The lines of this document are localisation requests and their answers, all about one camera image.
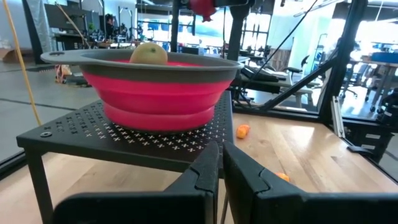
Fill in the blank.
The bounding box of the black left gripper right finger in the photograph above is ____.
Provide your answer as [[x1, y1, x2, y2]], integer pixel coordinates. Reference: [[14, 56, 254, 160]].
[[222, 141, 398, 224]]

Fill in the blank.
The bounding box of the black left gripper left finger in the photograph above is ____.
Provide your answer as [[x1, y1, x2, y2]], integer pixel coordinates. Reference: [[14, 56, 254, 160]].
[[52, 141, 221, 224]]

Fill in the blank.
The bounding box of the dark red pomegranate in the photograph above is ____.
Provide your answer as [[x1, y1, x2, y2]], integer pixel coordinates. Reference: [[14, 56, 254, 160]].
[[188, 0, 218, 23]]

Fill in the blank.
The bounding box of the red collapsible bowl grey rim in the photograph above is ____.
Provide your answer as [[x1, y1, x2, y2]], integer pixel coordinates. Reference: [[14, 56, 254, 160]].
[[40, 48, 245, 133]]

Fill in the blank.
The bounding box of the black perforated metal shelf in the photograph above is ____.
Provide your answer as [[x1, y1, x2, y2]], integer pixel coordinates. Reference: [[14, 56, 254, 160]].
[[16, 90, 234, 224]]

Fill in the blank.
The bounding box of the orange floor object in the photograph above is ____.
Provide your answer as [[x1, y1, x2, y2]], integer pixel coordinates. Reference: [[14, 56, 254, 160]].
[[55, 63, 73, 85]]

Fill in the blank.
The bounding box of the black aluminium rig frame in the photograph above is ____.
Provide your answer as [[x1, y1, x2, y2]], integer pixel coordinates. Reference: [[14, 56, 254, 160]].
[[0, 0, 398, 184]]

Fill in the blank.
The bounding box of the yellow hanging cable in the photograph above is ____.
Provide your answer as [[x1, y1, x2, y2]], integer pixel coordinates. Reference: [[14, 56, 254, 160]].
[[1, 0, 43, 127]]

